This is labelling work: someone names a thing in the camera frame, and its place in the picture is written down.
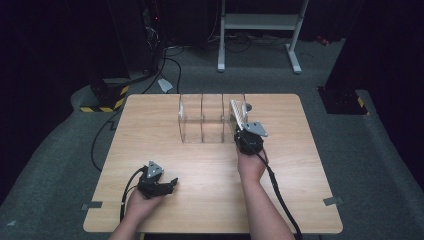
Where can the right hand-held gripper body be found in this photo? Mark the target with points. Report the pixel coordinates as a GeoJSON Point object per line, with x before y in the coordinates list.
{"type": "Point", "coordinates": [250, 140]}

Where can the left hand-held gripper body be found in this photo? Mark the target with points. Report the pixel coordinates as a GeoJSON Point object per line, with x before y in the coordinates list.
{"type": "Point", "coordinates": [152, 185]}

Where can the white book with green leaf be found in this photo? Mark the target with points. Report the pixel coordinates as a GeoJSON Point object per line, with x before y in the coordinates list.
{"type": "Point", "coordinates": [238, 113]}

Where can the clear acrylic divider rack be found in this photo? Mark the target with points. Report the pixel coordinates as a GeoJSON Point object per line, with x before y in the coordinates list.
{"type": "Point", "coordinates": [208, 120]}

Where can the person's left hand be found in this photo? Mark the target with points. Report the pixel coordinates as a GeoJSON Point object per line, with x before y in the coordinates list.
{"type": "Point", "coordinates": [141, 205]}

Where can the person's right hand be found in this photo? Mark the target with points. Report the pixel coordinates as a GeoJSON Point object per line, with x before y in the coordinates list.
{"type": "Point", "coordinates": [251, 166]}

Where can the round table grommet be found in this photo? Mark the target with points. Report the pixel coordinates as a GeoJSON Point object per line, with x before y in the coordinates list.
{"type": "Point", "coordinates": [249, 107]}

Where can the grey tape strip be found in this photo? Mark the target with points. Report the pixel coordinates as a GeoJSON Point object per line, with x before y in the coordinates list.
{"type": "Point", "coordinates": [332, 201]}
{"type": "Point", "coordinates": [92, 205]}

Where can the white paper scrap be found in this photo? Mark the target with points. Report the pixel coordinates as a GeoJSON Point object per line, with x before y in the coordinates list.
{"type": "Point", "coordinates": [165, 85]}

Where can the black base with yellow stripes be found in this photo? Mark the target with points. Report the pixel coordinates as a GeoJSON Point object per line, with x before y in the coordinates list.
{"type": "Point", "coordinates": [106, 96]}
{"type": "Point", "coordinates": [343, 101]}

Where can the white metal stand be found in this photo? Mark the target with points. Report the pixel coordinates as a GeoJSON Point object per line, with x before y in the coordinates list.
{"type": "Point", "coordinates": [260, 21]}

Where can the small red object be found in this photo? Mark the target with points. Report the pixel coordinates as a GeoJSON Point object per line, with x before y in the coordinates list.
{"type": "Point", "coordinates": [323, 40]}

